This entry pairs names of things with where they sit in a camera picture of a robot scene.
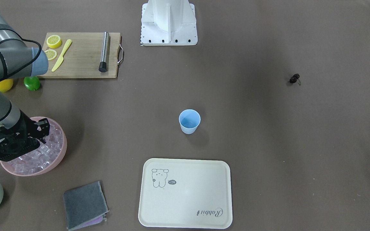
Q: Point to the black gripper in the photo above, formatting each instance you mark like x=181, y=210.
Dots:
x=30, y=127

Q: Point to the clear ice cubes pile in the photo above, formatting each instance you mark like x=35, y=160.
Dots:
x=42, y=157

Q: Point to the dark cherries pair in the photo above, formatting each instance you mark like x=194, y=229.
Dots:
x=295, y=79

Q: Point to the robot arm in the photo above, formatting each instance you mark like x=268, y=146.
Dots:
x=17, y=61

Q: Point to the light blue cup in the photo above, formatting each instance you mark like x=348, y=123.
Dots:
x=189, y=120

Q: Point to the pink bowl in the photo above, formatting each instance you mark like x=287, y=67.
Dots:
x=9, y=169

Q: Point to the yellow lemon outer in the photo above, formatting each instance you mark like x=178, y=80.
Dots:
x=6, y=85

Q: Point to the green lime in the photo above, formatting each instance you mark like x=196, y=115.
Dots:
x=32, y=83

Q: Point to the yellow plastic knife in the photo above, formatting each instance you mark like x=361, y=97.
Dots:
x=61, y=56

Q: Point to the grey folded cloth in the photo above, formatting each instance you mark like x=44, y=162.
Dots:
x=85, y=206

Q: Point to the lemon slice lower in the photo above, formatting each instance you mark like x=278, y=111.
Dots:
x=50, y=54

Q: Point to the lemon slice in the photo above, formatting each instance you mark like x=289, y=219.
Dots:
x=54, y=41
x=50, y=54

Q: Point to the wooden cutting board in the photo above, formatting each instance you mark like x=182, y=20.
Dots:
x=83, y=57

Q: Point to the lemon slice upper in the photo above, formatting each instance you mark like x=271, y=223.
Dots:
x=54, y=41

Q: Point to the steel muddler black tip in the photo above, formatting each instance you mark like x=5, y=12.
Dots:
x=103, y=66

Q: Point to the cream rabbit tray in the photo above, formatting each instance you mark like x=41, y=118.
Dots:
x=186, y=193

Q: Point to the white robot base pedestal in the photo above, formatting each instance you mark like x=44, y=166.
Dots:
x=168, y=23

